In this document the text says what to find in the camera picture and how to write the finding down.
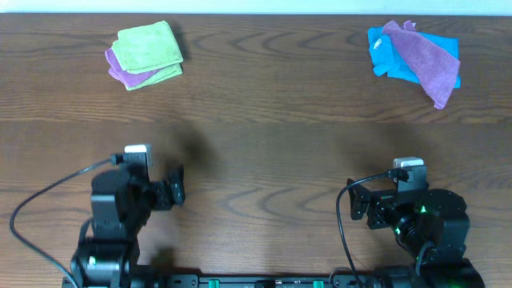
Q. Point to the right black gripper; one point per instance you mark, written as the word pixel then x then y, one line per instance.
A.
pixel 372 209

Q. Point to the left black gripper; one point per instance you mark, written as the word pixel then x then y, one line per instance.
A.
pixel 165 193

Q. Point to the green microfiber cloth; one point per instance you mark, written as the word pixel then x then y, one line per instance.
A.
pixel 146 48

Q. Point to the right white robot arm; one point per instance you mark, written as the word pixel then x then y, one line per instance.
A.
pixel 431 225

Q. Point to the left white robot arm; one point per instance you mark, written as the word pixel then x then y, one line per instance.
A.
pixel 122 201

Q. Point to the folded green cloth under purple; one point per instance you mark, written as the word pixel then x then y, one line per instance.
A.
pixel 160 76

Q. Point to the purple cloth on blue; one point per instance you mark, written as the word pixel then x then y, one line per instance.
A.
pixel 436 69

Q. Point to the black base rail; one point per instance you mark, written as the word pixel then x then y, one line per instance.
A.
pixel 280 281

